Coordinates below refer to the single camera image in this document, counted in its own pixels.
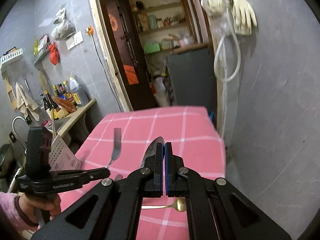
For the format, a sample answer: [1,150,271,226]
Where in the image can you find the white perforated utensil holder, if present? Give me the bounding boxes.
[49,135,82,171]

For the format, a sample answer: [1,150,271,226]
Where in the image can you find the gold spoon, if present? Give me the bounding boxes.
[142,197,187,212]

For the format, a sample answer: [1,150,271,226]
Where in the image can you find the steel fork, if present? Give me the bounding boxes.
[106,128,122,169]

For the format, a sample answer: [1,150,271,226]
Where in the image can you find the wooden chopstick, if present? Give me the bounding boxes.
[50,109,56,140]

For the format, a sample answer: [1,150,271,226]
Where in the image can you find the steel table knife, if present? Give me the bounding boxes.
[140,137,164,168]

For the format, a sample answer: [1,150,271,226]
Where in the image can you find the steel kitchen faucet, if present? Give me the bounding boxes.
[12,116,29,150]

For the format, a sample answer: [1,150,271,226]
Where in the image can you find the person's left hand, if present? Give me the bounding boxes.
[18,193,61,223]

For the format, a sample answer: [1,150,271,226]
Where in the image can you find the black wok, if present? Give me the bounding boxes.
[0,144,14,176]

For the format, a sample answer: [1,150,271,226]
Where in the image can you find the dark sauce bottle yellow label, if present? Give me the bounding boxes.
[44,90,61,120]

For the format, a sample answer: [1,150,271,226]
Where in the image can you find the pink checked tablecloth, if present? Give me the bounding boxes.
[58,106,227,240]

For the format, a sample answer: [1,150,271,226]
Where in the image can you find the beige hanging cloth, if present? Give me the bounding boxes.
[15,82,40,121]

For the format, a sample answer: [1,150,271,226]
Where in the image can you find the wooden grater board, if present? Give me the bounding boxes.
[4,77,17,110]

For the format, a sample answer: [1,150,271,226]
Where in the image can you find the red plastic bag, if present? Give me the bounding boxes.
[48,42,60,65]

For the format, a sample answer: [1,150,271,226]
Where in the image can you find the green box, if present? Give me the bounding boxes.
[143,42,161,55]

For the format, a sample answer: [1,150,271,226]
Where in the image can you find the dark grey cabinet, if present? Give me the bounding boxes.
[166,45,217,116]

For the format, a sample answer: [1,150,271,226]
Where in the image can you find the clear bag dried goods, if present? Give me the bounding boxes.
[51,7,75,41]

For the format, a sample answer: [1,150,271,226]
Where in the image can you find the pot on cabinet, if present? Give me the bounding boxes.
[164,34,195,47]

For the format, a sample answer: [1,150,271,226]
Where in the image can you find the wooden shelf unit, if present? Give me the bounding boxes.
[129,0,201,53]

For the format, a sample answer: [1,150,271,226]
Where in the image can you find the cream rubber gloves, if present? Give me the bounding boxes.
[201,0,258,36]

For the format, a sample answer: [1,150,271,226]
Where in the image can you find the white wall rack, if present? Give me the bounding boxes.
[1,48,23,67]

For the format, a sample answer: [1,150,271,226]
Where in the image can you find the grey wall shelf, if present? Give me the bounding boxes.
[33,42,51,65]

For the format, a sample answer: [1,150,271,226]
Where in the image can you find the white wall socket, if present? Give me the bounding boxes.
[66,31,84,50]

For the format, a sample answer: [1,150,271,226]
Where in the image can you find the orange wall plug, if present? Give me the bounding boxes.
[85,26,94,36]

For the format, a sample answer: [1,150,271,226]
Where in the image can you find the white hose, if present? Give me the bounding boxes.
[213,12,242,83]

